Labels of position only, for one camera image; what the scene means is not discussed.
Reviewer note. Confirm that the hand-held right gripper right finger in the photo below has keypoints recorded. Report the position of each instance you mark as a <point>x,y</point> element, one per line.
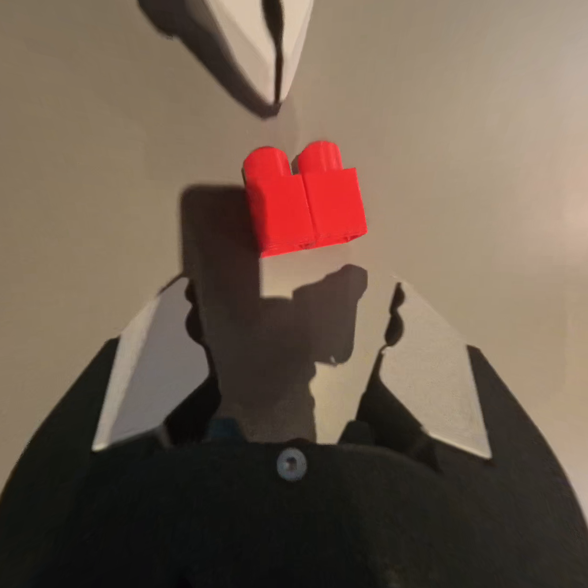
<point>432,381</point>

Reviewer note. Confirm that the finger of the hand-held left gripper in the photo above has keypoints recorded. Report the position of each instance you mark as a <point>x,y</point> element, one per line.
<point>248,36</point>
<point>296,27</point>

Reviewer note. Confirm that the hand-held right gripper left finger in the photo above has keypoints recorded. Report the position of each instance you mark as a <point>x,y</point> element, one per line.
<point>151,367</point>

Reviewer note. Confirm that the red mega block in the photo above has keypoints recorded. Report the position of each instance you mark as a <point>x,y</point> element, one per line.
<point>333,202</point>
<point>280,211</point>

